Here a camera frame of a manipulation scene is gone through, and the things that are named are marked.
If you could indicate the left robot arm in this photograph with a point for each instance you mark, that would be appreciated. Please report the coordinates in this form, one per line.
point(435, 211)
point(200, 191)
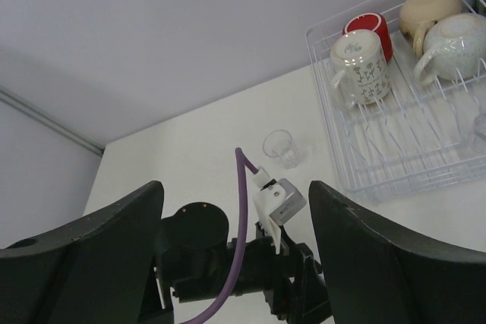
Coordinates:
point(194, 255)

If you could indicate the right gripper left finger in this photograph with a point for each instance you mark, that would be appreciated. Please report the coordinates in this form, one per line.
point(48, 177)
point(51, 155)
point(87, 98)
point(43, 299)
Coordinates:
point(96, 269)

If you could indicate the floral mug orange inside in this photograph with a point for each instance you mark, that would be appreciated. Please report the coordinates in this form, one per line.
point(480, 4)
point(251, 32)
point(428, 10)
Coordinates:
point(361, 74)

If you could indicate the clear glass cup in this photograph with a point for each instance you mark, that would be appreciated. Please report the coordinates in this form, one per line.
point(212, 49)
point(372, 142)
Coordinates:
point(284, 149)
point(477, 138)

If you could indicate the white wire dish rack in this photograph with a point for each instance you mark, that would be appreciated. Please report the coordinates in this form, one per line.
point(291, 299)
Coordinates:
point(416, 138)

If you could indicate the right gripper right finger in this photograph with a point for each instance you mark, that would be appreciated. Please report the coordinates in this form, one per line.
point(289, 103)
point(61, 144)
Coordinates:
point(378, 271)

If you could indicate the beige ceramic mug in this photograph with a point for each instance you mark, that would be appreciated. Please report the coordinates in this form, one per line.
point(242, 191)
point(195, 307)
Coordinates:
point(417, 17)

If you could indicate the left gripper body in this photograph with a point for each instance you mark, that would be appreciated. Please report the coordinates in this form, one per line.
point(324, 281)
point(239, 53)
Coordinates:
point(298, 293)

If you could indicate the white speckled mug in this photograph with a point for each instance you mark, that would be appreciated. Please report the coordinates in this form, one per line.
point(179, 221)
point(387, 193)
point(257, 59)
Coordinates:
point(452, 49)

